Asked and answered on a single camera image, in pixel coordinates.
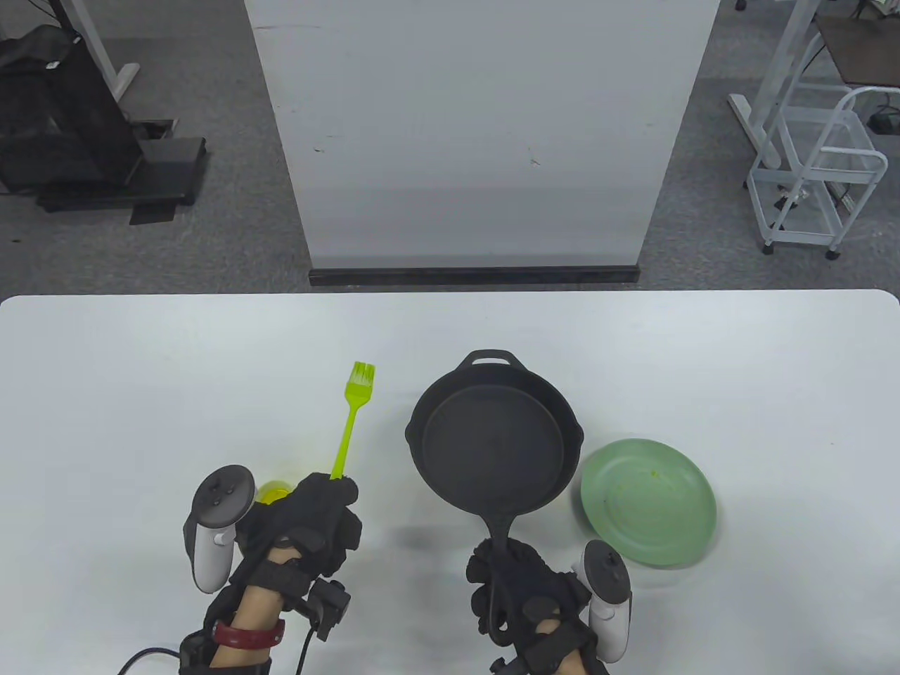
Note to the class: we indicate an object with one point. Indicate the green silicone brush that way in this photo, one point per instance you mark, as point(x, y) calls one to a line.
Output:
point(355, 401)

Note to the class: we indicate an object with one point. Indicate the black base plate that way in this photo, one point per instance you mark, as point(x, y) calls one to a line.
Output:
point(169, 162)

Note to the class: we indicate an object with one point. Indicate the black partition base bar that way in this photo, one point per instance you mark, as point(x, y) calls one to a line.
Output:
point(478, 276)

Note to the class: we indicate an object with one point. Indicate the green round plate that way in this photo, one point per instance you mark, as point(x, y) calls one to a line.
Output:
point(647, 503)

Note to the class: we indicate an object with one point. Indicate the person's right forearm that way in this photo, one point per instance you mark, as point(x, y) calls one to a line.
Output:
point(562, 657)

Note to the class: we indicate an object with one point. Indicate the small green cup of oil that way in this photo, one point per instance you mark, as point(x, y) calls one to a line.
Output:
point(271, 492)

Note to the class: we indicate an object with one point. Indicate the white and black left controller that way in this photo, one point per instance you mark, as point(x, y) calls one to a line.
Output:
point(221, 499)

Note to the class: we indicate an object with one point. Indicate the white and black right controller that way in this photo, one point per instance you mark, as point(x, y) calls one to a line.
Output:
point(608, 622)

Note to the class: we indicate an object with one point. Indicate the red wristband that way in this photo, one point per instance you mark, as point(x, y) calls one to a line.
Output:
point(246, 636)

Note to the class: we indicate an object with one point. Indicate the person's left hand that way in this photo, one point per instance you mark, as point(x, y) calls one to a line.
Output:
point(309, 520)

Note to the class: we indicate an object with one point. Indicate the white and black controller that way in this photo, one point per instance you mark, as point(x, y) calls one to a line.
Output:
point(221, 499)
point(608, 622)

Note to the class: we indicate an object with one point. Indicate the black cast iron frying pan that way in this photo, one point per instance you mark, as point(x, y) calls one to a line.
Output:
point(492, 443)

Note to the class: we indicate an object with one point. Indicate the white partition board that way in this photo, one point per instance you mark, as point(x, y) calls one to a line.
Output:
point(478, 140)

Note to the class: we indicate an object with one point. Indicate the brown tabletop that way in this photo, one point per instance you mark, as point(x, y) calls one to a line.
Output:
point(865, 49)

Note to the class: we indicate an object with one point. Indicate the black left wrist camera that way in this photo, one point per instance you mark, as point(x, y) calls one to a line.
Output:
point(330, 605)

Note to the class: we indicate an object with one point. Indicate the black power adapter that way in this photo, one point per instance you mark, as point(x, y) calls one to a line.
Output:
point(882, 123)

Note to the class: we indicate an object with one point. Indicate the person's right hand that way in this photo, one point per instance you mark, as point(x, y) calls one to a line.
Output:
point(534, 583)

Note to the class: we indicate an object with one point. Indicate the white desk leg frame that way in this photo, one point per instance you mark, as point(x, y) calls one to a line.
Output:
point(787, 63)
point(95, 42)

